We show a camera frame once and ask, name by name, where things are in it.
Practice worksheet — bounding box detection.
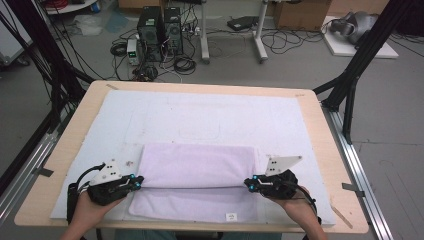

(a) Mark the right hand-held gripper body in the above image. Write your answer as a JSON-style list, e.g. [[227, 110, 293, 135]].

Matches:
[[261, 155, 303, 200]]

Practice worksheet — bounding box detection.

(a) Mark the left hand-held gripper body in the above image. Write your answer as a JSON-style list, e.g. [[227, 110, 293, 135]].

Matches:
[[87, 158, 133, 207]]

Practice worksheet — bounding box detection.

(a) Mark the lilac printed towel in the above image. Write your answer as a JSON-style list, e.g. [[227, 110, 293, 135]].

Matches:
[[128, 142, 260, 224]]

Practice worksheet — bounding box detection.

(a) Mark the person's left hand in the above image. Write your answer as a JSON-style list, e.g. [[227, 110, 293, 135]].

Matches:
[[73, 192, 123, 224]]

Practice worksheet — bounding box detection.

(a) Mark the person's right hand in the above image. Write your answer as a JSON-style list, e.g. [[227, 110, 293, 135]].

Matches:
[[268, 189, 319, 226]]

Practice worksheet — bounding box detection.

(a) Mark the black tape piece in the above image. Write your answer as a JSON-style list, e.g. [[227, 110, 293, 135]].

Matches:
[[32, 166, 55, 178], [341, 182, 365, 198]]

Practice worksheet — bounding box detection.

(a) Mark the thin wooden stick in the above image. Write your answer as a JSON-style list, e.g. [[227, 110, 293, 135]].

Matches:
[[329, 203, 354, 230]]

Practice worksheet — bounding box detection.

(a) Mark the white foam mat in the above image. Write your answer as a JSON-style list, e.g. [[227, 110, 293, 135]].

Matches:
[[49, 89, 337, 228]]

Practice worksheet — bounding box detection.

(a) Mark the white power supply unit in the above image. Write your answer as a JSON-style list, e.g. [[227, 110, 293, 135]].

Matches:
[[126, 38, 142, 66]]

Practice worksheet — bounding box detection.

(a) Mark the white metal stand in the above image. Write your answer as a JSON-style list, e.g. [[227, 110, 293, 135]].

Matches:
[[199, 0, 270, 65]]

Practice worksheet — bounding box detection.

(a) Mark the black computer tower with fan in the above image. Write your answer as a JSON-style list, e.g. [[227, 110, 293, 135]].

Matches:
[[163, 7, 184, 56]]

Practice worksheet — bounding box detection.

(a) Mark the flat black device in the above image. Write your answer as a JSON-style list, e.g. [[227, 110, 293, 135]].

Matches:
[[227, 15, 260, 32]]

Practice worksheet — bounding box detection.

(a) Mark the white platform board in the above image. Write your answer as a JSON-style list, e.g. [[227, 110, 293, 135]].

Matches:
[[321, 15, 400, 60]]

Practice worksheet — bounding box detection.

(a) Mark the clear plastic sheet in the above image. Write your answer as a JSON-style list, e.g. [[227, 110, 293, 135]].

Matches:
[[72, 14, 103, 37]]

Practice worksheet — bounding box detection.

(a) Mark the large cardboard box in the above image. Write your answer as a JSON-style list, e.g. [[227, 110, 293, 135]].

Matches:
[[273, 0, 333, 32]]

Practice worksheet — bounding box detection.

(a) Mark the grey backpack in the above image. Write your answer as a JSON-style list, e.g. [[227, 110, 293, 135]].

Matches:
[[329, 11, 380, 45]]

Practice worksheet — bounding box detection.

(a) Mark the white cabinet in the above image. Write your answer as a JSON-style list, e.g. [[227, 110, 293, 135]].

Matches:
[[0, 12, 35, 67]]

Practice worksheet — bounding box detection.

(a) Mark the round white table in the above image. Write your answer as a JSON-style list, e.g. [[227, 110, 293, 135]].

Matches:
[[44, 0, 98, 15]]

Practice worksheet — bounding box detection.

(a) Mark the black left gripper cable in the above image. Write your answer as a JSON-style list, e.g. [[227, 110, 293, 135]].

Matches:
[[76, 162, 106, 192]]

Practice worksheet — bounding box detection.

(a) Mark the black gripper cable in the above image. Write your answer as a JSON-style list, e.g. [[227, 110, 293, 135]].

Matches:
[[76, 162, 106, 192], [295, 185, 323, 225]]

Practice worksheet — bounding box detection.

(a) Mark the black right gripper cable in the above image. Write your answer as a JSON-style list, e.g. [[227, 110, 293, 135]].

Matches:
[[295, 185, 323, 225]]

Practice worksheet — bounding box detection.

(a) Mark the black wrist strap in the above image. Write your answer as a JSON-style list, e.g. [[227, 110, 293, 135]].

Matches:
[[66, 182, 80, 225]]

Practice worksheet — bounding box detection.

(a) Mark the aluminium rail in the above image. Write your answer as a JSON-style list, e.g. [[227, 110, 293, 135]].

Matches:
[[320, 101, 395, 240], [0, 109, 76, 221]]

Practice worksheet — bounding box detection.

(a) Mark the coiled black cable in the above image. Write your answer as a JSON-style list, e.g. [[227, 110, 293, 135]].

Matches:
[[173, 56, 198, 76], [109, 42, 129, 57]]

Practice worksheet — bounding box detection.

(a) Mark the looped black floor cable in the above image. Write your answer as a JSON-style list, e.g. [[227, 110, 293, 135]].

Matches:
[[260, 29, 325, 55]]

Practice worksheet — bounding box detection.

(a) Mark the black frame post with cables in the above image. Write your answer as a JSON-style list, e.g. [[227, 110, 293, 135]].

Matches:
[[0, 0, 96, 131]]

